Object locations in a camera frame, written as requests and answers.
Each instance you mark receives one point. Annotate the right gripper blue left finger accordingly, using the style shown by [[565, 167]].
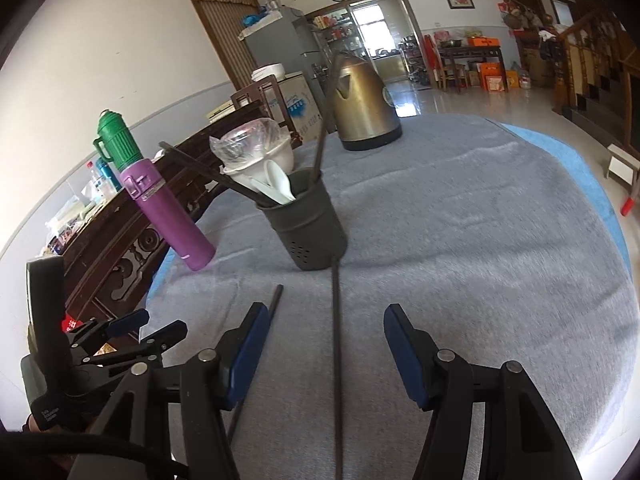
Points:
[[216, 380]]

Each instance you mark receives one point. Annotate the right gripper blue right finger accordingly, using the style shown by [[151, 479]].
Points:
[[521, 438]]

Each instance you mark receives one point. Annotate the dark chopstick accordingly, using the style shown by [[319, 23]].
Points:
[[248, 340], [337, 369], [187, 161], [327, 113]]

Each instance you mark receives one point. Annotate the white ceramic spoon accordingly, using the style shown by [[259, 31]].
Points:
[[277, 185]]

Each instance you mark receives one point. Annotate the dark wooden sideboard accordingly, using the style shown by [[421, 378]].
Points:
[[110, 263]]

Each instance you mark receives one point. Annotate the dark grey utensil holder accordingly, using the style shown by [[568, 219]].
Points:
[[308, 227]]

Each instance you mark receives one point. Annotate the purple thermos bottle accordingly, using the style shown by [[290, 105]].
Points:
[[150, 191]]

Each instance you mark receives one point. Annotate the grey table cloth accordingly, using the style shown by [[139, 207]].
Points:
[[486, 241]]

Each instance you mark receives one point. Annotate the white bowl with plastic wrap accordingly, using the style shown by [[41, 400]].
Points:
[[246, 152]]

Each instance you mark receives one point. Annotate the green thermos flask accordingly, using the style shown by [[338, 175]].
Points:
[[115, 142]]

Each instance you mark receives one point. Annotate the wooden chair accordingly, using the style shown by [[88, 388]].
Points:
[[267, 93]]

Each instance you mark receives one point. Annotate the white chest freezer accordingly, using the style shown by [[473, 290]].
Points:
[[298, 99]]

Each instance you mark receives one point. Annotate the white step stool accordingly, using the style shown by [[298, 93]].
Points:
[[625, 166]]

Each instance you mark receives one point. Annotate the gold electric kettle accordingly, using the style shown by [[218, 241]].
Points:
[[363, 110]]

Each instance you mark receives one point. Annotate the grey refrigerator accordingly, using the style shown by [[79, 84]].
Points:
[[284, 37]]

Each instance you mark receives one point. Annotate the wooden staircase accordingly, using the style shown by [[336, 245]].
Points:
[[597, 80]]

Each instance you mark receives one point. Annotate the dark wooden side table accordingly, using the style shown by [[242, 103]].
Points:
[[476, 54]]

